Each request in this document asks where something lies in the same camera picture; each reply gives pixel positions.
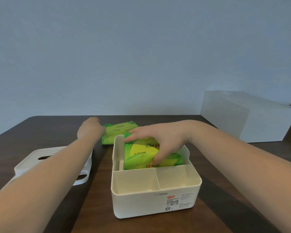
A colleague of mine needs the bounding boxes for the person's right hand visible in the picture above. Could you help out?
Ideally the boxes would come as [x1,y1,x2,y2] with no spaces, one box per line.
[123,120,194,166]

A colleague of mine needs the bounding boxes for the person's left hand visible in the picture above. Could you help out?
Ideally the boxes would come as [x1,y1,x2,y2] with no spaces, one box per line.
[77,117,106,146]

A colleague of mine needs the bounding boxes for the person's left forearm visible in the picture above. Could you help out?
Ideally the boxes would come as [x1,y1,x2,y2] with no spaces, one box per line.
[0,138,96,233]

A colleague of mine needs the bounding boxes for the white slotted box lid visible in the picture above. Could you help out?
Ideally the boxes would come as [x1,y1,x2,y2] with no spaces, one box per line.
[7,146,93,186]

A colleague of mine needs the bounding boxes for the white compartment organizer box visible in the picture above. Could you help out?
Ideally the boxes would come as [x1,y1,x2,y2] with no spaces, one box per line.
[111,134,202,219]

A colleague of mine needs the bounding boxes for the person's right forearm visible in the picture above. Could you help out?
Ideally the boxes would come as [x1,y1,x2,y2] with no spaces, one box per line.
[184,120,291,233]

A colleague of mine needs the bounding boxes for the large translucent white box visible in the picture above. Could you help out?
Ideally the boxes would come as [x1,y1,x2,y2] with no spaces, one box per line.
[200,90,291,144]

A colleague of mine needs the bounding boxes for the green tissue packet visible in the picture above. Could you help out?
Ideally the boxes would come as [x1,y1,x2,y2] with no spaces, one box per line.
[101,121,139,145]
[123,137,184,171]

